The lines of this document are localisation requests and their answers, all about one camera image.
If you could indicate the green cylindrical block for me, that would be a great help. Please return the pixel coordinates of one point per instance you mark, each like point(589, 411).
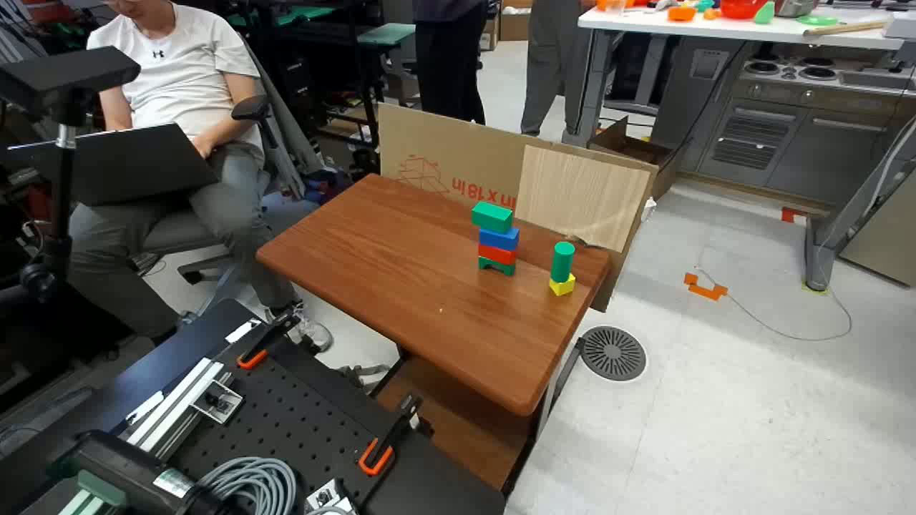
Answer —
point(563, 260)

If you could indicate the red rectangular block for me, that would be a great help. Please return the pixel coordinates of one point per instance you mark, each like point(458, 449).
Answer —
point(496, 257)

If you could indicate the small green base block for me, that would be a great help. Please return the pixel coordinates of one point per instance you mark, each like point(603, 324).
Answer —
point(496, 268)

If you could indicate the blue rectangular block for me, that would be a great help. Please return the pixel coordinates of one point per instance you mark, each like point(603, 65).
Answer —
point(501, 240)

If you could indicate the large green rectangular block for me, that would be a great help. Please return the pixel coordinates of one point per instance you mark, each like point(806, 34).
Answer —
point(494, 217)

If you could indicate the small yellow block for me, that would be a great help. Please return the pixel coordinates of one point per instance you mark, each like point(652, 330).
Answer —
point(563, 287)

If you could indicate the brown cardboard sheet with print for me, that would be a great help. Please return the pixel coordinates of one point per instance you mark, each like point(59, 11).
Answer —
point(438, 154)

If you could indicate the round black floor drain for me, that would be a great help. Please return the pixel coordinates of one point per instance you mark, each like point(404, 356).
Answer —
point(611, 353)

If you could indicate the open brown cardboard box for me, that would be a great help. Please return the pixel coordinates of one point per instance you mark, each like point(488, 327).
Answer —
point(626, 144)

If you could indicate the standing person in dark trousers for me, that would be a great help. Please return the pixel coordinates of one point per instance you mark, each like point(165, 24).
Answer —
point(447, 58)

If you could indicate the standing person in grey trousers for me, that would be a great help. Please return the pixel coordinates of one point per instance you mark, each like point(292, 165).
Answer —
point(560, 58)

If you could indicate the orange floor tape mark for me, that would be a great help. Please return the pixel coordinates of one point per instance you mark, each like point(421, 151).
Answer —
point(705, 287)

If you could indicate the grey office chair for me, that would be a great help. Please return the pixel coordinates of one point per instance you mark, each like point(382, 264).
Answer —
point(176, 234)

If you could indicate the small orange toy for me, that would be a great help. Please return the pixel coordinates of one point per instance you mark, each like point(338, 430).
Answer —
point(683, 14)

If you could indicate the seated person in white shirt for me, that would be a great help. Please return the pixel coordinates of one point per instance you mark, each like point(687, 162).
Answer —
point(182, 75)

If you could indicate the grey toy kitchen cabinet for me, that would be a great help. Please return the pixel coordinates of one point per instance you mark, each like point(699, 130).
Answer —
point(792, 132)

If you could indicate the white work table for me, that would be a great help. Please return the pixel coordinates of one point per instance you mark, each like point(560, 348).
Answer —
point(733, 28)

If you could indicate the red bowl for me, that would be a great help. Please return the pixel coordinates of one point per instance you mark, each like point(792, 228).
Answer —
point(743, 8)

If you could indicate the grey metal table leg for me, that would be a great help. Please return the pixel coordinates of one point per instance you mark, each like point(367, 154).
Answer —
point(861, 210)

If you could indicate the silver aluminium rail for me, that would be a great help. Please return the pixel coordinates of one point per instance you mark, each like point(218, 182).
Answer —
point(176, 406)

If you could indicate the black camera stand pole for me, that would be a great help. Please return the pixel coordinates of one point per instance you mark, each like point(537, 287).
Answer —
point(60, 190)

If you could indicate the black and green mount block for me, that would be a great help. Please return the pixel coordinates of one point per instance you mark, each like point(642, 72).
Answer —
point(103, 477)

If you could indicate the black bar camera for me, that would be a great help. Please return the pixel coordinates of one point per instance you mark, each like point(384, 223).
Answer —
point(68, 75)

